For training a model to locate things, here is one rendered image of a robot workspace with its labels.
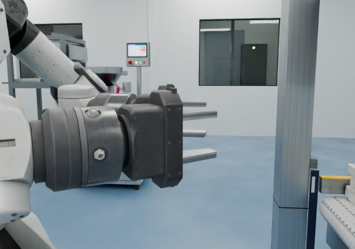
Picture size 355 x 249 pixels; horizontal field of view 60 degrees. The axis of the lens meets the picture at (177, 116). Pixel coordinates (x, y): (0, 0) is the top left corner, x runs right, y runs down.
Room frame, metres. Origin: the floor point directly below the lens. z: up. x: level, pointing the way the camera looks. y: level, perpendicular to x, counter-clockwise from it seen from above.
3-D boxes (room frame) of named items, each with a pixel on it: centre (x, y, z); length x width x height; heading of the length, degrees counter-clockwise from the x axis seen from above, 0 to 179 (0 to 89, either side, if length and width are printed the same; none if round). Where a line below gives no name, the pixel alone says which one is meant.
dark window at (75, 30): (5.74, 2.30, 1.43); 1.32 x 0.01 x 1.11; 84
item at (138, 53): (3.12, 0.39, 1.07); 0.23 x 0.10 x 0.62; 84
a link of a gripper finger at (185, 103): (0.56, -0.02, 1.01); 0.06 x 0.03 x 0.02; 77
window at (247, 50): (5.40, -1.05, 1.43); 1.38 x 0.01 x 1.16; 84
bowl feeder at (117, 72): (3.06, 0.66, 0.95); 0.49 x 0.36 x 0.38; 84
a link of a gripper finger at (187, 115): (0.40, -0.02, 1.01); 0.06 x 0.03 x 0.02; 117
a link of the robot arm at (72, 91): (0.64, 0.21, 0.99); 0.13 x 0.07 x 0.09; 10
